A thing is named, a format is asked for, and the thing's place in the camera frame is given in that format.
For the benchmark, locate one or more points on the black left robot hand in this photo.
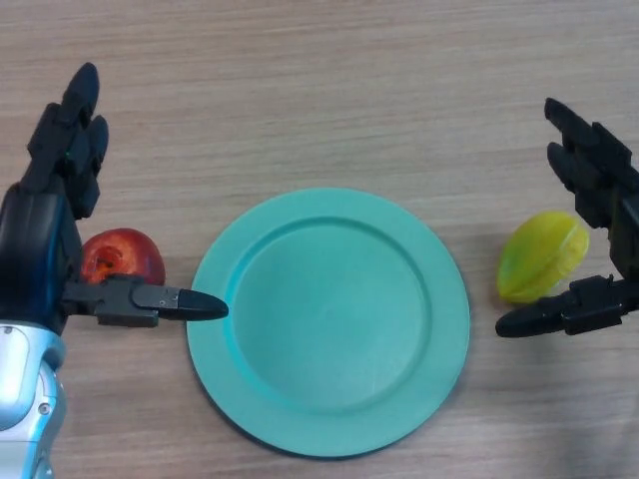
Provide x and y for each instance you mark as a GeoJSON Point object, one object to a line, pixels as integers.
{"type": "Point", "coordinates": [35, 249]}

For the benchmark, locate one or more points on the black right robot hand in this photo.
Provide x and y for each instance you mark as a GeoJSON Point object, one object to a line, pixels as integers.
{"type": "Point", "coordinates": [599, 169]}

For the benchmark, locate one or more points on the yellow starfruit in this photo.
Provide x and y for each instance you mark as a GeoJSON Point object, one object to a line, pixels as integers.
{"type": "Point", "coordinates": [539, 254]}

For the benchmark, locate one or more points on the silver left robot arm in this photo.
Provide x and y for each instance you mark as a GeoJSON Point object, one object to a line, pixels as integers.
{"type": "Point", "coordinates": [25, 394]}

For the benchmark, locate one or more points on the green round plate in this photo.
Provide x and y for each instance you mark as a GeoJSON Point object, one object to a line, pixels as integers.
{"type": "Point", "coordinates": [329, 324]}

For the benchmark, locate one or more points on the red apple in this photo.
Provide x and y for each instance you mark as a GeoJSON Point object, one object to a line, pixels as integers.
{"type": "Point", "coordinates": [125, 254]}

